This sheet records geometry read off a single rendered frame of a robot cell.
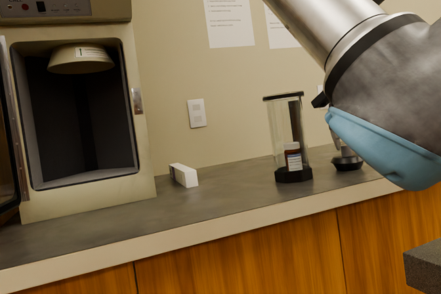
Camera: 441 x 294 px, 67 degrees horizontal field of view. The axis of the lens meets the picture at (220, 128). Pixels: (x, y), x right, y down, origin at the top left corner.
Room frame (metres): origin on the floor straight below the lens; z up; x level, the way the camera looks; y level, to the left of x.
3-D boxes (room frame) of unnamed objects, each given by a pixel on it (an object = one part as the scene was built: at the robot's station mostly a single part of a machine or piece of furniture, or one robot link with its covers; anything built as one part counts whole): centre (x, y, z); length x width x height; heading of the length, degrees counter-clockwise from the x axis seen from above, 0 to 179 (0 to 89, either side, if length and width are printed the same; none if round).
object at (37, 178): (0.95, 0.38, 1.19); 0.26 x 0.24 x 0.35; 109
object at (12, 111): (0.78, 0.48, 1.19); 0.03 x 0.02 x 0.39; 109
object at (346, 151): (0.91, -0.33, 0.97); 0.09 x 0.09 x 0.07
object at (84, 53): (0.94, 0.36, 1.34); 0.18 x 0.18 x 0.05
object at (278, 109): (0.88, -0.17, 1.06); 0.11 x 0.11 x 0.21
